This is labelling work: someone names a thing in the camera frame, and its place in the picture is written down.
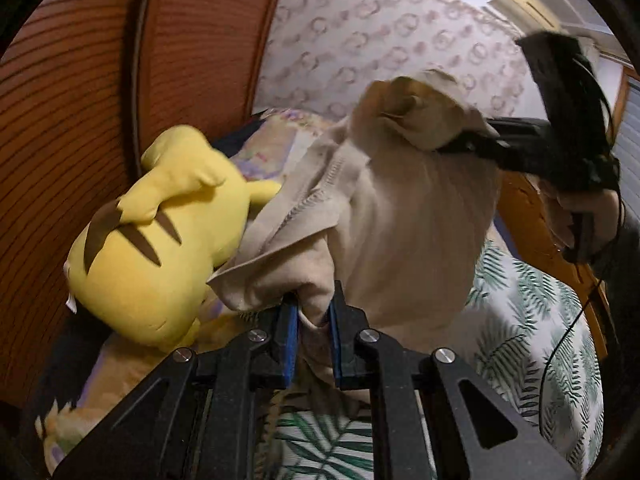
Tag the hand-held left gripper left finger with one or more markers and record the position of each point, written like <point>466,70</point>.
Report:
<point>287,340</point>

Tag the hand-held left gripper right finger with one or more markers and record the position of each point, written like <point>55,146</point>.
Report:
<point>335,355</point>

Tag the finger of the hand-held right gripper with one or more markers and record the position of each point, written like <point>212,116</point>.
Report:
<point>500,124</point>
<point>475,147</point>

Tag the peach printed T-shirt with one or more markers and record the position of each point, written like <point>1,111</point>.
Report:
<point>400,210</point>

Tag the person's right forearm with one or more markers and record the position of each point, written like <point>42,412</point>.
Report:
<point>625,260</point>

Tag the person's right hand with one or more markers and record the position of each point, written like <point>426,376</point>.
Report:
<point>600,215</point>

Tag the grey window blind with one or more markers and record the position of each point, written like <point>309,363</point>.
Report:
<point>629,145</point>

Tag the wooden cabinet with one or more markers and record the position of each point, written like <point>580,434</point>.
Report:
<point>525,210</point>

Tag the circle patterned curtain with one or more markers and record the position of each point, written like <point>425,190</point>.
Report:
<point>375,25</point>

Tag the yellow plush toy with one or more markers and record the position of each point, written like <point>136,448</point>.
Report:
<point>150,260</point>

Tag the leaf print blanket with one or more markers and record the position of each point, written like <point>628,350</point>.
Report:
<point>525,320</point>

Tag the brown louvered wardrobe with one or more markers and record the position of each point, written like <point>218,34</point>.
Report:
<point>75,110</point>

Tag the wall air conditioner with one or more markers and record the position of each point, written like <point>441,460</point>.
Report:
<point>525,2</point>

